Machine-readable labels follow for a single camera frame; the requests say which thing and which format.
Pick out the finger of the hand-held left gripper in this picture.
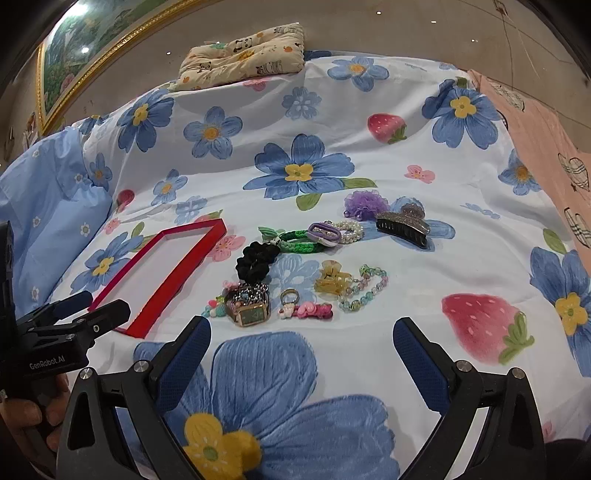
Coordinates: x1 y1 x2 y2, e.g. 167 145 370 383
69 298 132 336
50 290 94 320

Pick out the purple mesh scrunchie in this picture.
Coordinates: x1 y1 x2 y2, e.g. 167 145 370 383
344 189 388 222

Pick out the cream panda print pillow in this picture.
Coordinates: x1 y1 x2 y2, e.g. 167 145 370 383
168 21 306 92

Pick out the purple hair tie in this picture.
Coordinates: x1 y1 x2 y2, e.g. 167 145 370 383
307 222 343 244

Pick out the pink flower hair clip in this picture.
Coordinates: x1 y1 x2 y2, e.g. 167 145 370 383
278 302 334 323

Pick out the green braided hair tie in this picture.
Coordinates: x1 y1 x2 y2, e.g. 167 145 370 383
276 229 341 255

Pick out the silver chain bracelet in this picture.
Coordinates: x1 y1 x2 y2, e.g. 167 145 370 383
224 281 270 305

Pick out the yellow translucent hair claw clip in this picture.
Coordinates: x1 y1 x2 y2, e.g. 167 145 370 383
314 260 354 296

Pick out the light green bow hair tie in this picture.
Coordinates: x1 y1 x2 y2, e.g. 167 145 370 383
257 225 287 245

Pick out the red shallow box tray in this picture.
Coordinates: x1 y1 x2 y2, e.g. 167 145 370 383
88 219 228 339

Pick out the gold wristwatch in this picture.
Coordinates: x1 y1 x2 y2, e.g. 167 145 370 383
229 295 271 328

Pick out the person's left hand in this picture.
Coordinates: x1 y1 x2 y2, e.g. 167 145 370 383
0 373 71 462

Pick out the light blue flower pillow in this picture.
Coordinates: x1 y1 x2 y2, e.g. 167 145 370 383
0 126 114 319

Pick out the pearl bracelet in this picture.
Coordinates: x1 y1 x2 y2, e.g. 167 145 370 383
323 220 365 243

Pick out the black scrunchie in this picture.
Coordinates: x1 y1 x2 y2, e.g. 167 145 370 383
236 241 281 283

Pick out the dark glitter hair claw clip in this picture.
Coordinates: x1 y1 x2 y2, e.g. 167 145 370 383
374 198 433 250

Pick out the pastel bead bracelet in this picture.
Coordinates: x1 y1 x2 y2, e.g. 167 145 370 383
338 263 390 313

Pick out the pink printed blanket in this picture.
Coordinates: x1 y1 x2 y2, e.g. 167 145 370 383
467 68 591 252

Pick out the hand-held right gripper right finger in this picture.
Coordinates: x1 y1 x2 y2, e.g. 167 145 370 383
392 316 548 480

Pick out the white floral bedsheet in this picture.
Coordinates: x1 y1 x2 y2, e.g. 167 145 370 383
28 48 591 480

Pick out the gold framed painting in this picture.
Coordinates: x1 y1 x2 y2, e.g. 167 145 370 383
36 0 204 137

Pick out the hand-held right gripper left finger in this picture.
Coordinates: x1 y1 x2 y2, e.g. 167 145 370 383
55 316 213 480

